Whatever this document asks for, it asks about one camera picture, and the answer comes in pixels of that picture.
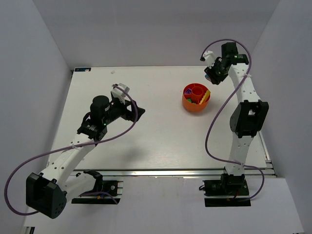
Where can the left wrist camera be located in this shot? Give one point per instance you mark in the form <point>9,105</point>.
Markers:
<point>119,90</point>

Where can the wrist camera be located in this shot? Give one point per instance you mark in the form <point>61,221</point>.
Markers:
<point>119,90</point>
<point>209,58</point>

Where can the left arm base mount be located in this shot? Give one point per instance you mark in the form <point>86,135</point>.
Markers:
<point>104,191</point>

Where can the orange round divided container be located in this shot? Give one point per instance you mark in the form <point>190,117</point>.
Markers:
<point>198,90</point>

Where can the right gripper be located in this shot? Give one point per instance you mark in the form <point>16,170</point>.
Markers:
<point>214,76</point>

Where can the left corner label sticker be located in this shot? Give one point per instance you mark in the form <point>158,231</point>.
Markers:
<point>83,69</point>

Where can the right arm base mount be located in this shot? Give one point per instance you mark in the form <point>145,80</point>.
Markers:
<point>217,196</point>

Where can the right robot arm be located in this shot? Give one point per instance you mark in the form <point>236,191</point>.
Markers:
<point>248,117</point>

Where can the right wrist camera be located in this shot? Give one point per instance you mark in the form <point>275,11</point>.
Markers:
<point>209,58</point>

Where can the small yellow lego brick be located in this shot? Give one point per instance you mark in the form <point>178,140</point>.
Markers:
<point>205,97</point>

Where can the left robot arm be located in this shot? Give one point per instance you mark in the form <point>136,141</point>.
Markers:
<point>50,190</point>

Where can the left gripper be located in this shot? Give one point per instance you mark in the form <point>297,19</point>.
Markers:
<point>127,109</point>

